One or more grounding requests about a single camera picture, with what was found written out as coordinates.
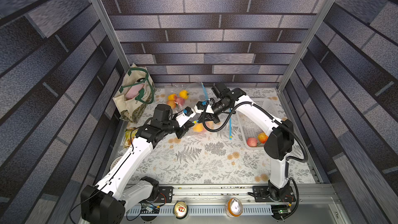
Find clear zip-top bag blue zipper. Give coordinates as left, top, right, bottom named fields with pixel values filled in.
left=164, top=83, right=209, bottom=113

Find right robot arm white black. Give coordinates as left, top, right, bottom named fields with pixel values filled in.
left=194, top=83, right=308, bottom=198

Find yellow snack packet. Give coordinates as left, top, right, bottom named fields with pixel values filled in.
left=123, top=128, right=138, bottom=148

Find wrinkled yellow red peach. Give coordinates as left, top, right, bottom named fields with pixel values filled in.
left=258, top=132, right=268, bottom=144

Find yellow peach top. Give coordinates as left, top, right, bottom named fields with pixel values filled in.
left=192, top=123, right=204, bottom=133

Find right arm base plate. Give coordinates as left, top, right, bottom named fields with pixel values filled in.
left=252, top=184, right=296, bottom=203

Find white plastic mesh basket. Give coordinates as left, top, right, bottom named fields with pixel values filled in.
left=237, top=97, right=280, bottom=150

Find yellow peach green leaf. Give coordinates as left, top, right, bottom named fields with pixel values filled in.
left=179, top=90, right=189, bottom=100

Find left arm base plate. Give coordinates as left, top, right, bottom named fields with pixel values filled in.
left=143, top=186, right=174, bottom=204

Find orange clear bottle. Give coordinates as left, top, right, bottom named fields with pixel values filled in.
left=225, top=198, right=243, bottom=218

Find white round strainer bowl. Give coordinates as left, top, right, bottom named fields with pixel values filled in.
left=109, top=156, right=122, bottom=171

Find pink peach bottom right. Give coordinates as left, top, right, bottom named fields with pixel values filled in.
left=246, top=138, right=258, bottom=147

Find pink peach with leaf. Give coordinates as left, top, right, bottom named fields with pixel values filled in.
left=175, top=97, right=185, bottom=107

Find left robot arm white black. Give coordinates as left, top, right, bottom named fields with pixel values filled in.
left=80, top=104, right=197, bottom=224

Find canvas tote bag green handles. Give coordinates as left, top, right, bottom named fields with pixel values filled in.
left=113, top=64, right=155, bottom=123

